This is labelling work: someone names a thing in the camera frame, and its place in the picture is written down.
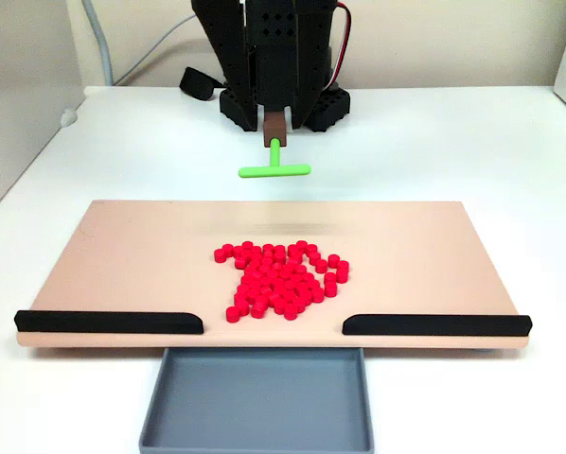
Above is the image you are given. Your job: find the red granule pile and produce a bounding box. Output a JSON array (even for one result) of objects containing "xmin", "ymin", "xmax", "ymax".
[{"xmin": 212, "ymin": 239, "xmax": 351, "ymax": 323}]

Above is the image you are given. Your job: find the thin white cable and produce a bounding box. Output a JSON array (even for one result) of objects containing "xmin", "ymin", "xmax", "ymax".
[{"xmin": 114, "ymin": 12, "xmax": 199, "ymax": 87}]

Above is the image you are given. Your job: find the black edge rail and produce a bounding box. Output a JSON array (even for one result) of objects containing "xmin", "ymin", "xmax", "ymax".
[
  {"xmin": 13, "ymin": 309, "xmax": 204, "ymax": 336},
  {"xmin": 342, "ymin": 312, "xmax": 533, "ymax": 338}
]

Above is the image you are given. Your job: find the red white black servo cable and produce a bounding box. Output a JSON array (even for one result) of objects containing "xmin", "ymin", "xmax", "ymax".
[{"xmin": 327, "ymin": 3, "xmax": 353, "ymax": 89}]

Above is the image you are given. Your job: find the beige flat board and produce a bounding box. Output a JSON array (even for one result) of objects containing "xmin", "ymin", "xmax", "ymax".
[{"xmin": 16, "ymin": 200, "xmax": 530, "ymax": 354}]

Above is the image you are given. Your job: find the thick grey wall cable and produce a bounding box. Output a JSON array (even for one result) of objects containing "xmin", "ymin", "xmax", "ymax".
[{"xmin": 81, "ymin": 0, "xmax": 115, "ymax": 87}]

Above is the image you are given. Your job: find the black strap clamp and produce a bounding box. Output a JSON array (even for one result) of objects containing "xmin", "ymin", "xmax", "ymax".
[{"xmin": 178, "ymin": 65, "xmax": 225, "ymax": 101}]

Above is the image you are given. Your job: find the grey tray container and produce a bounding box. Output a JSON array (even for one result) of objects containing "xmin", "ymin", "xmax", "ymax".
[{"xmin": 138, "ymin": 347, "xmax": 376, "ymax": 454}]

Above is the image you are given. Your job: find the green T-shaped pusher tool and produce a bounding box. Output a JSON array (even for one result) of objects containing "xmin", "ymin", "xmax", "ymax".
[{"xmin": 238, "ymin": 111, "xmax": 311, "ymax": 180}]

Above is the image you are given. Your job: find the white side partition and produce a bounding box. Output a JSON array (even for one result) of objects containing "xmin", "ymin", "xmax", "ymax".
[{"xmin": 0, "ymin": 86, "xmax": 86, "ymax": 224}]

